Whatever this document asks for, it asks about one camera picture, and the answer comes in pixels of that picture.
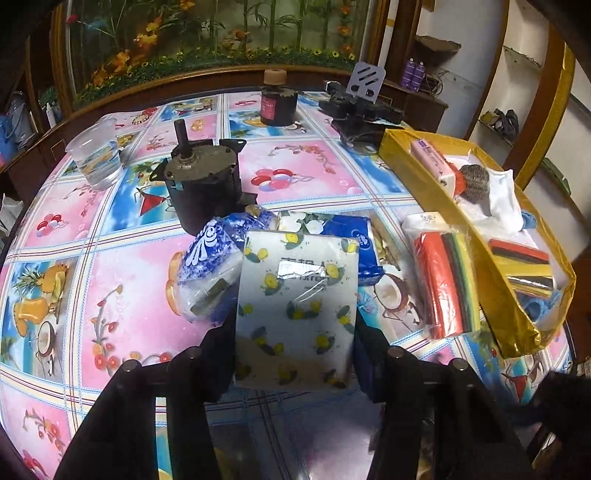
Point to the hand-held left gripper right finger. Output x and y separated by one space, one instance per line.
364 364

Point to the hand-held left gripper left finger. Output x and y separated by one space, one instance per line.
217 360

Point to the lemon print tissue pack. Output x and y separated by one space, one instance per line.
295 314

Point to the blue white tissue roll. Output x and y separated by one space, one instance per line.
212 258

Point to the blue tissue pack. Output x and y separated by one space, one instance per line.
351 240

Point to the cream tissue pack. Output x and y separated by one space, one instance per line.
427 221

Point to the blue cloth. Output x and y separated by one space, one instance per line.
530 219

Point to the gold cardboard box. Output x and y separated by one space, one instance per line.
438 194

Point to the red mesh bag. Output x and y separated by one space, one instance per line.
457 184

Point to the speckled knit hat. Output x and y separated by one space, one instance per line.
475 182

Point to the pink white tissue pack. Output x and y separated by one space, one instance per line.
434 159

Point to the blue knitted item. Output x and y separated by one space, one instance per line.
542 307

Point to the pack of coloured cloths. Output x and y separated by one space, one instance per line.
443 286

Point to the red black gold sheet packet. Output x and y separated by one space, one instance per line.
521 263

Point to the flower print tissue pack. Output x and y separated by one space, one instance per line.
304 221

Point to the black electric motor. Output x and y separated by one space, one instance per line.
203 184

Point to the white cloth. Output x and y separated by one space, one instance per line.
503 198

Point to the eyeglasses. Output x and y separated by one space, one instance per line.
360 136

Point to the clear plastic cup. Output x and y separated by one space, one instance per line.
97 157

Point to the white plastic bag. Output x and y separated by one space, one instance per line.
9 212

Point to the black device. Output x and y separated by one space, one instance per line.
360 108

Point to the dark bottle with cork lid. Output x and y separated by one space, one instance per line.
277 104

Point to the pair of shoes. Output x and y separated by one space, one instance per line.
501 122

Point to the wooden display cabinet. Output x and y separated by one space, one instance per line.
152 87

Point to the white slotted phone stand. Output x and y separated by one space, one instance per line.
367 81

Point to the purple spray can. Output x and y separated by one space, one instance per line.
406 74
419 74

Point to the small white bottle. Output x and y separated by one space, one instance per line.
51 115

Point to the blue thermos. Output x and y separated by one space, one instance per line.
9 134

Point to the grey thermos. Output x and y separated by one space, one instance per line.
21 106

